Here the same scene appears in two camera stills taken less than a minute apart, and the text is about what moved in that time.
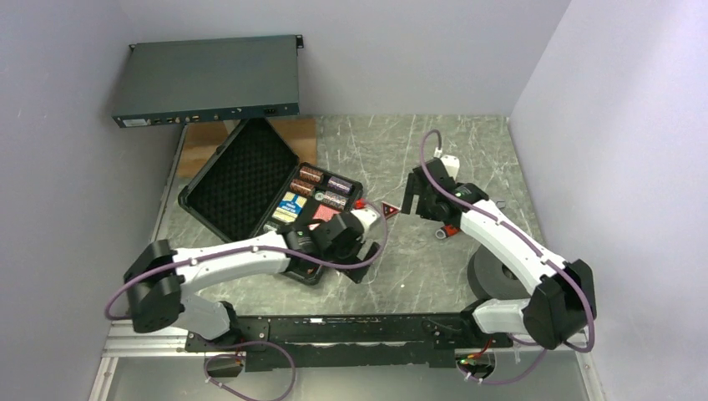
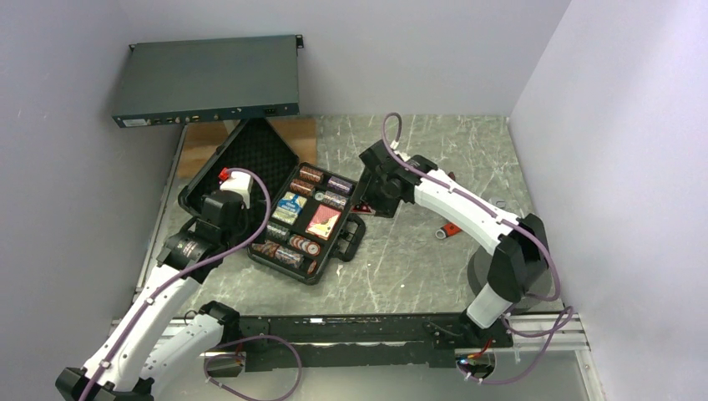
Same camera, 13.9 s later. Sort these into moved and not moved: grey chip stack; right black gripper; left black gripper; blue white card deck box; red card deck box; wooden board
Moved: right black gripper; left black gripper
Not moved: grey chip stack; wooden board; blue white card deck box; red card deck box
